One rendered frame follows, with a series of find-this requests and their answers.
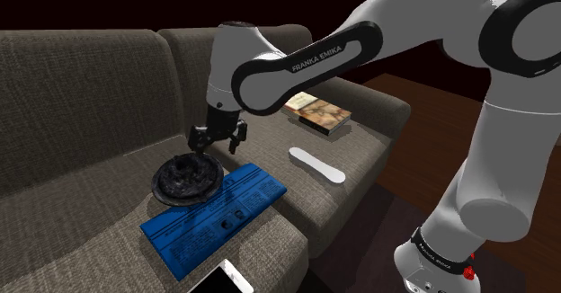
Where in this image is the white flat remote control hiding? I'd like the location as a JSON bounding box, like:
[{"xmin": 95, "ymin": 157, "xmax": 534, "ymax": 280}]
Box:
[{"xmin": 289, "ymin": 146, "xmax": 347, "ymax": 184}]

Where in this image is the blue folded newspaper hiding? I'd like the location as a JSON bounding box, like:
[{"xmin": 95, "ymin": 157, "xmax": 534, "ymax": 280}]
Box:
[{"xmin": 139, "ymin": 162, "xmax": 289, "ymax": 282}]

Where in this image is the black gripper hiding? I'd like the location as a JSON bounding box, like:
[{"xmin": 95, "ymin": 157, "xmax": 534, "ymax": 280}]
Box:
[{"xmin": 188, "ymin": 103, "xmax": 249, "ymax": 155}]

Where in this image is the brown marbled book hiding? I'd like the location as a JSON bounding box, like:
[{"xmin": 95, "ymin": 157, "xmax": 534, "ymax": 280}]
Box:
[{"xmin": 281, "ymin": 91, "xmax": 353, "ymax": 137}]

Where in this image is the grey brown fabric sofa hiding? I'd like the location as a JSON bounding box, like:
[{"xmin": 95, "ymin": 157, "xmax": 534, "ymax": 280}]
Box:
[{"xmin": 0, "ymin": 23, "xmax": 412, "ymax": 293}]

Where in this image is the black tablet with white frame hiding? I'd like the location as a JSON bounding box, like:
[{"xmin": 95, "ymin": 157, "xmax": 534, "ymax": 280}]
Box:
[{"xmin": 187, "ymin": 258, "xmax": 254, "ymax": 293}]

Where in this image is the black round plate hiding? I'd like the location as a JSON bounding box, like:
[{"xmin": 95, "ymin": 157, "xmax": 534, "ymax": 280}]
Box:
[{"xmin": 151, "ymin": 152, "xmax": 225, "ymax": 208}]

